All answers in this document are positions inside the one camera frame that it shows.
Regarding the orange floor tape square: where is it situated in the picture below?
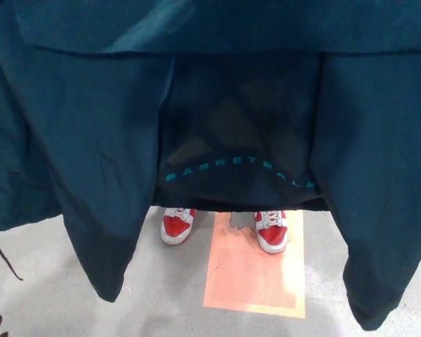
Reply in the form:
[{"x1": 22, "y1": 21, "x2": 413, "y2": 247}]
[{"x1": 202, "y1": 210, "x2": 307, "y2": 319}]

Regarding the dark teal coat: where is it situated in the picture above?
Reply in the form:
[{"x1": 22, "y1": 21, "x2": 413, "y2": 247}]
[{"x1": 0, "y1": 0, "x2": 421, "y2": 333}]

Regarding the person's left red white sneaker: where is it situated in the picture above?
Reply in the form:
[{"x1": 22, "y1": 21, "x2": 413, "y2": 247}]
[{"x1": 254, "y1": 209, "x2": 288, "y2": 253}]

